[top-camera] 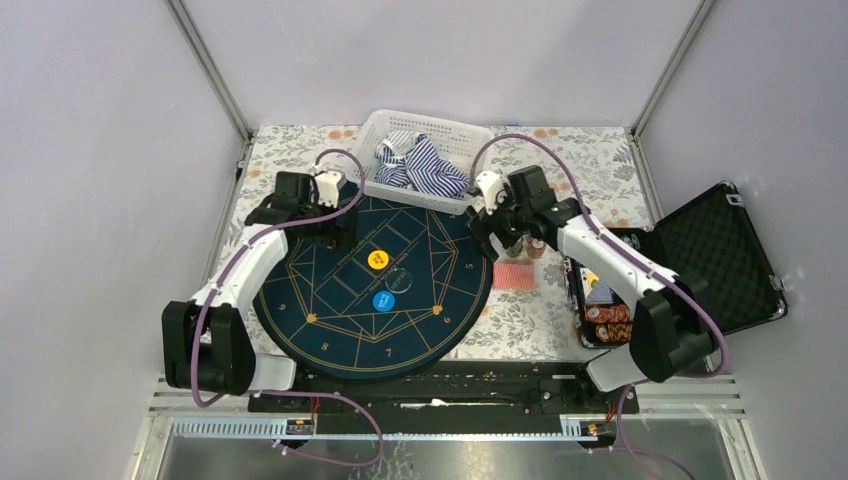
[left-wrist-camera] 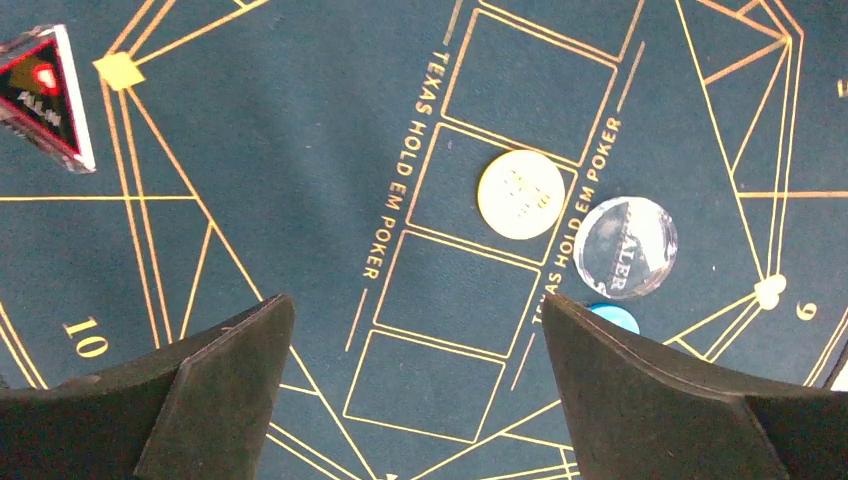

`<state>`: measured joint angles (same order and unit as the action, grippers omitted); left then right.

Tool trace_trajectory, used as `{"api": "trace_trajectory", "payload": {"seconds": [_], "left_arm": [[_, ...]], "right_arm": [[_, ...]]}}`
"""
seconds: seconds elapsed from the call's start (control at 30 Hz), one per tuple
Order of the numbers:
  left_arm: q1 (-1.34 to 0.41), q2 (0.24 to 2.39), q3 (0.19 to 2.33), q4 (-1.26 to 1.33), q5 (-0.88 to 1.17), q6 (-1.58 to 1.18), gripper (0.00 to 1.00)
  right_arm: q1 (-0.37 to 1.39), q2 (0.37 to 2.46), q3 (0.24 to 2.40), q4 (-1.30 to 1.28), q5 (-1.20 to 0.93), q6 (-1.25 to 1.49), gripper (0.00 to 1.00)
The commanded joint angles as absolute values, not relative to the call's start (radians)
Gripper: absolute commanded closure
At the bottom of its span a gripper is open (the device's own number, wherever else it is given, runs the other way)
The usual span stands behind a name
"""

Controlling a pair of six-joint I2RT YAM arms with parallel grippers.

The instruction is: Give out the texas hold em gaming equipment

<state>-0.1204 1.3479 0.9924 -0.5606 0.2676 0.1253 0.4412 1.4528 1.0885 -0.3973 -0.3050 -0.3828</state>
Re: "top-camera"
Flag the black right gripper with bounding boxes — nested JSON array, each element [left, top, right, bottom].
[[464, 183, 531, 263]]

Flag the red 5 chip stack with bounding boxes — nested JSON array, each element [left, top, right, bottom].
[[526, 236, 547, 260]]

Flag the green blue 50 chip stack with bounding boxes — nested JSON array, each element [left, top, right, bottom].
[[505, 240, 524, 258]]

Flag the yellow big blind button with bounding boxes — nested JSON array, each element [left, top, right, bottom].
[[367, 249, 391, 271]]

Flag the clear dealer button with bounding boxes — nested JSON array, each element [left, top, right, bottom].
[[385, 268, 413, 294]]

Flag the blue small blind button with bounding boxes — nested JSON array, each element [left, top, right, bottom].
[[372, 290, 395, 313]]

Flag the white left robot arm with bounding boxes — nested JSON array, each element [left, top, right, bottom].
[[161, 170, 355, 411]]

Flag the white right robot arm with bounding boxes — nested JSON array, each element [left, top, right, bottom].
[[470, 166, 729, 412]]

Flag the red playing card deck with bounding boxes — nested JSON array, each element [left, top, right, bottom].
[[492, 263, 535, 291]]

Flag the floral tablecloth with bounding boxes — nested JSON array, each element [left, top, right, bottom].
[[209, 125, 654, 362]]

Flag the card box in case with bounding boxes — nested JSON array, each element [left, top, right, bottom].
[[579, 267, 616, 305]]

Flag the white plastic basket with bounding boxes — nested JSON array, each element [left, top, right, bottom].
[[346, 109, 494, 214]]

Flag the blue white striped cloth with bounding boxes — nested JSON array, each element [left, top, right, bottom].
[[374, 130, 471, 198]]

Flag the red chips in case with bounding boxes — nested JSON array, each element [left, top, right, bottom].
[[585, 304, 633, 344]]

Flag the round dark blue poker mat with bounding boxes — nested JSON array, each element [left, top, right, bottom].
[[253, 196, 493, 382]]

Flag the black aluminium poker case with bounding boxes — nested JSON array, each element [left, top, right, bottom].
[[564, 181, 788, 349]]

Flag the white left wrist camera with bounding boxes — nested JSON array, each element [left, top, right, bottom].
[[313, 170, 347, 208]]

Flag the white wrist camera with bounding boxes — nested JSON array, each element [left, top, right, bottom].
[[313, 170, 347, 208], [472, 170, 508, 214]]

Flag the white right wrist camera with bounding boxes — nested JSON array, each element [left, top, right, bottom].
[[472, 170, 508, 214]]

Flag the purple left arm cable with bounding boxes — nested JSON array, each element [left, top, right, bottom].
[[189, 148, 386, 468]]

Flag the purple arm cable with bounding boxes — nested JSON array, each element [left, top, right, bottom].
[[189, 148, 386, 468], [469, 133, 732, 480]]

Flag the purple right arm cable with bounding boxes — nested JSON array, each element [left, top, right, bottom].
[[469, 133, 732, 480]]

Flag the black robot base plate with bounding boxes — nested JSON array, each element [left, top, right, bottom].
[[248, 361, 639, 435]]

